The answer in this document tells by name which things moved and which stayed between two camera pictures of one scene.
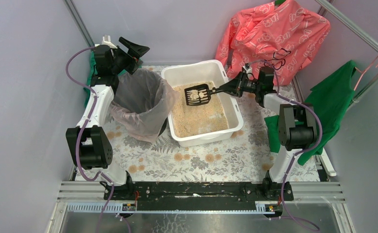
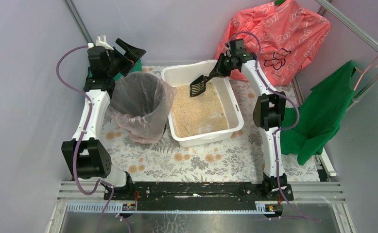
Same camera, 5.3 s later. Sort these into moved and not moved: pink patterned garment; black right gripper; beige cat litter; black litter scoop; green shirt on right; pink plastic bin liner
Moved: black litter scoop; black right gripper
Not moved: beige cat litter; green shirt on right; pink plastic bin liner; pink patterned garment
